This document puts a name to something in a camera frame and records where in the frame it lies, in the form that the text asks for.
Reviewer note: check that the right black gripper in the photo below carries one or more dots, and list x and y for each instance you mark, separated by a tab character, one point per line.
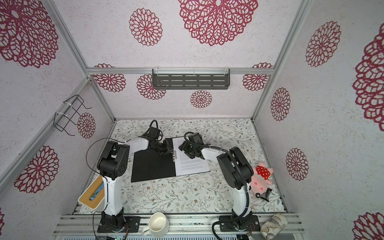
184	146

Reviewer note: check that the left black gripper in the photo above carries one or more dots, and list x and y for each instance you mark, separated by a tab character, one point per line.
166	150

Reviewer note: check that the text printed paper sheet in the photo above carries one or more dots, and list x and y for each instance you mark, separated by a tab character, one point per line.
184	165

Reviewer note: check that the red black file folder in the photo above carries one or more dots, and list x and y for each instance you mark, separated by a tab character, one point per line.
148	165

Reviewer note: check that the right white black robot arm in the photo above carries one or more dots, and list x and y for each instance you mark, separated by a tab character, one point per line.
237	172

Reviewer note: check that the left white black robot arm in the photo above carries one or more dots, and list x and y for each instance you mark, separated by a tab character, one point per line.
112	166

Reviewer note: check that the pink plush toy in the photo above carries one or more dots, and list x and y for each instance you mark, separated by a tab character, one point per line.
261	179

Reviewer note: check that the white ceramic mug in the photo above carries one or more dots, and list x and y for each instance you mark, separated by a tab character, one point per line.
158	226

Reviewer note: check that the wooden tray with white rim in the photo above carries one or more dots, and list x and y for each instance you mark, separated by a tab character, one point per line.
94	196

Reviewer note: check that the small black object by plush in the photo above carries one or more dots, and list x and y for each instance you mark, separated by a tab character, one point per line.
266	195

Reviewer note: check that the marbled grey cup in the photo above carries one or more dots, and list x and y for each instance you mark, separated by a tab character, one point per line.
271	228

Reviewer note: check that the grey metal wall shelf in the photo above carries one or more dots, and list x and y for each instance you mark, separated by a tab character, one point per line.
190	80

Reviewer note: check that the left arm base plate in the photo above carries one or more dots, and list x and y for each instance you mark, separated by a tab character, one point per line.
130	225

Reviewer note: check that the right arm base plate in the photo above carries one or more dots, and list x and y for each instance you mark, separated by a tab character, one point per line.
250	223

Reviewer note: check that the black wire wall rack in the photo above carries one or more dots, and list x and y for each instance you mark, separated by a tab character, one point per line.
63	119

